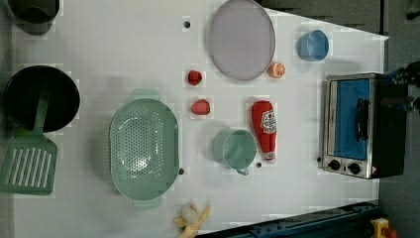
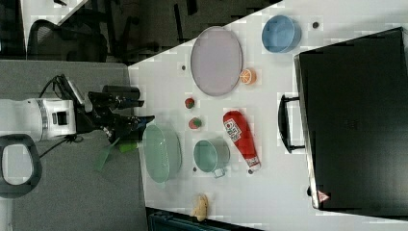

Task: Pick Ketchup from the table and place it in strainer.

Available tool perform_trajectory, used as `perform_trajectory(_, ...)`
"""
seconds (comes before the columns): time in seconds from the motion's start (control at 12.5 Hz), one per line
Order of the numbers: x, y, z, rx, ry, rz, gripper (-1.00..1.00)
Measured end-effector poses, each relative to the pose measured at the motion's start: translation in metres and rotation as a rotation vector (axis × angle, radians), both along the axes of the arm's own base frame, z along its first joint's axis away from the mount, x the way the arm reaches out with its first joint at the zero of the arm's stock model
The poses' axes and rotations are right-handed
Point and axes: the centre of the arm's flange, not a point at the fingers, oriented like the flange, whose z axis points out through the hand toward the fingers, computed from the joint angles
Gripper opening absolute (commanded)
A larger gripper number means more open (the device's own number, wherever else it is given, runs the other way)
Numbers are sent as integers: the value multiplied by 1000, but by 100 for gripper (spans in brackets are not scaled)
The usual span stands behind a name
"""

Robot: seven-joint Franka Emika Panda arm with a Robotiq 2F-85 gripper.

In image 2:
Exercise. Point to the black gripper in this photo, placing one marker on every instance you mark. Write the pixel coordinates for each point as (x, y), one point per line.
(99, 114)

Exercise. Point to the red plush ketchup bottle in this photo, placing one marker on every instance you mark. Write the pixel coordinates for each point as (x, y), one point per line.
(238, 130)

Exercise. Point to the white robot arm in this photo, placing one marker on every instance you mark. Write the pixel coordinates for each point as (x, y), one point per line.
(24, 123)

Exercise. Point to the green oval strainer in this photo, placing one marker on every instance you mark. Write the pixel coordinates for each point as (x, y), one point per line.
(162, 152)

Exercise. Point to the green spatula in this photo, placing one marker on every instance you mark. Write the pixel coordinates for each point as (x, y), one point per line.
(122, 145)

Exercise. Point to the red green strawberry toy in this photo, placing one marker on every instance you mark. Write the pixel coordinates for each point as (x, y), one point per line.
(195, 123)

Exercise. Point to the black office chair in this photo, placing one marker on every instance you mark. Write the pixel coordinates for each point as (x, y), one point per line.
(49, 42)

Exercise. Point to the green mug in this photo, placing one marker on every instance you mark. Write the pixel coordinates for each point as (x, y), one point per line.
(212, 156)

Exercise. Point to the grey round plate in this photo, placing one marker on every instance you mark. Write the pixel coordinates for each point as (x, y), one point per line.
(216, 61)

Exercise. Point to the dark teal crate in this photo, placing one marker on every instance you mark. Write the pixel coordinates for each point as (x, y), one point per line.
(164, 221)

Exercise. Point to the beige plush toy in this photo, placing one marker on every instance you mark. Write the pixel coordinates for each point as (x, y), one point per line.
(200, 207)

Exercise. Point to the orange slice toy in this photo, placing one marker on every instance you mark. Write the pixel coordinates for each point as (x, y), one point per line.
(248, 76)

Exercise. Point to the blue bowl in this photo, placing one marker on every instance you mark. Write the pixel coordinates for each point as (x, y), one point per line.
(281, 34)

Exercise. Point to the black toaster oven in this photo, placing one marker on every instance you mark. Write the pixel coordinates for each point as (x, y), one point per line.
(353, 104)

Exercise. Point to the black cylinder post upper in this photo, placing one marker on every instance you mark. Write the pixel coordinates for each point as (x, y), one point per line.
(122, 91)

